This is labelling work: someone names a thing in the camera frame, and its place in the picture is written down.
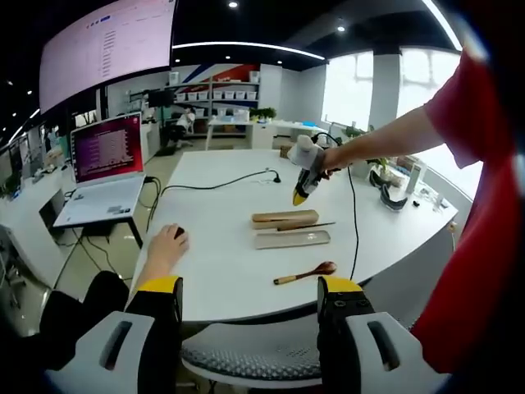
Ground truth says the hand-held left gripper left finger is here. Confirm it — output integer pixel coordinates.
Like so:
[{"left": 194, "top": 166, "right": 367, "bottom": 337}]
[{"left": 43, "top": 276, "right": 185, "bottom": 394}]

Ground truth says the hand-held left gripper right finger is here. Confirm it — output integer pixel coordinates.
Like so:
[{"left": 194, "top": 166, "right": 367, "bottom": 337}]
[{"left": 316, "top": 275, "right": 452, "bottom": 394}]

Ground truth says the beige cutlery case cover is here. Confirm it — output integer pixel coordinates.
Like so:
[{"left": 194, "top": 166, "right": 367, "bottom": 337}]
[{"left": 250, "top": 208, "right": 321, "bottom": 230}]

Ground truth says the brown black chopstick utensil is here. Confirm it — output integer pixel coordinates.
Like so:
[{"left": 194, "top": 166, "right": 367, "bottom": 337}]
[
  {"left": 276, "top": 222, "right": 336, "bottom": 231},
  {"left": 276, "top": 223, "right": 329, "bottom": 232}
]

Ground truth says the grey cutlery case tray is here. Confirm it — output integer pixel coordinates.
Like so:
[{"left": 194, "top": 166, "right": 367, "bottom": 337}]
[{"left": 254, "top": 229, "right": 332, "bottom": 250}]

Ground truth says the brown wooden spoon utensil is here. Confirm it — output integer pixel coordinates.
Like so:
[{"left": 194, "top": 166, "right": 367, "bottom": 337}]
[{"left": 273, "top": 260, "right": 338, "bottom": 286}]

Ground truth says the white background desk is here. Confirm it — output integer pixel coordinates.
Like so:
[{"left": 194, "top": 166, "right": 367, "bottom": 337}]
[{"left": 204, "top": 117, "right": 329, "bottom": 151}]

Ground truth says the green leafy plant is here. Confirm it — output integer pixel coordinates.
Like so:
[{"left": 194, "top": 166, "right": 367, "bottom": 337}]
[{"left": 249, "top": 107, "right": 278, "bottom": 122}]

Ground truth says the grey mesh office chair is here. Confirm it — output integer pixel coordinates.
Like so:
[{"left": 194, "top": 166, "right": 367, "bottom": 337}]
[{"left": 180, "top": 318, "right": 325, "bottom": 389}]

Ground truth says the black laptop stand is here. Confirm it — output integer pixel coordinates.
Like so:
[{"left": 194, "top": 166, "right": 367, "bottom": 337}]
[{"left": 80, "top": 213, "right": 144, "bottom": 250}]

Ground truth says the shelf of white storage bins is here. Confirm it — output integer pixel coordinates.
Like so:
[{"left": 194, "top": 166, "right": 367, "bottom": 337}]
[{"left": 163, "top": 80, "right": 262, "bottom": 136}]

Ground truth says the white upright box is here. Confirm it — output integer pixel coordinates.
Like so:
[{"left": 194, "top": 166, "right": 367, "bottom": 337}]
[{"left": 408, "top": 162, "right": 427, "bottom": 194}]

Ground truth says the black monitor on stand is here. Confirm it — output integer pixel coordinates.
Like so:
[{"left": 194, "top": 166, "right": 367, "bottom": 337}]
[{"left": 147, "top": 89, "right": 176, "bottom": 107}]

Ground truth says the person in red shirt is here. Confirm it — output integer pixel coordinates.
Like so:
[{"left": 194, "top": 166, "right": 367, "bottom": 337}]
[{"left": 409, "top": 44, "right": 520, "bottom": 374}]

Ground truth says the white laptop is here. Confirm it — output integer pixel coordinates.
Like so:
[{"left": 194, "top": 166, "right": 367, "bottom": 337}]
[{"left": 52, "top": 112, "right": 148, "bottom": 228}]

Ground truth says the black cable with round base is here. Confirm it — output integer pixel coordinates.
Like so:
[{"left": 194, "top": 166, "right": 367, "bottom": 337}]
[{"left": 148, "top": 170, "right": 282, "bottom": 231}]

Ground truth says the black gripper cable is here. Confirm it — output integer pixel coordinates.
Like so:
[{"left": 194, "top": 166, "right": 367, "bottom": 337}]
[{"left": 313, "top": 131, "right": 362, "bottom": 282}]

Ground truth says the large pink wall screen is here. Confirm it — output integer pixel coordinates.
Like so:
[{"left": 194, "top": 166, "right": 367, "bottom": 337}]
[{"left": 39, "top": 0, "right": 180, "bottom": 116}]

